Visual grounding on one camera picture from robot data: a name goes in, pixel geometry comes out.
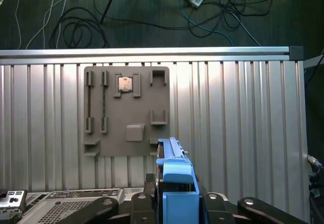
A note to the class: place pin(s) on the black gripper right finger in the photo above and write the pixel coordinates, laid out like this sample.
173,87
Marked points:
215,208

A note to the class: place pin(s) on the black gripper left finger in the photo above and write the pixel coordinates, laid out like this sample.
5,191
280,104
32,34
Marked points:
143,208

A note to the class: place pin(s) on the hard disk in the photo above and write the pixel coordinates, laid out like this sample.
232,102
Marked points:
177,169

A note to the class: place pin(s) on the black PC case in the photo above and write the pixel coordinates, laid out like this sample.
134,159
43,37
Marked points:
63,208

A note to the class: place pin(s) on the grey parts rack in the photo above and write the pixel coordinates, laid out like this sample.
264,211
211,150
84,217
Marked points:
126,112

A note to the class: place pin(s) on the silver CPU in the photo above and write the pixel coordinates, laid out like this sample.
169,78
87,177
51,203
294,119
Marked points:
125,83

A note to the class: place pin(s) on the black tripod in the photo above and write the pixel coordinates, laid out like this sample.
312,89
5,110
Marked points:
111,4

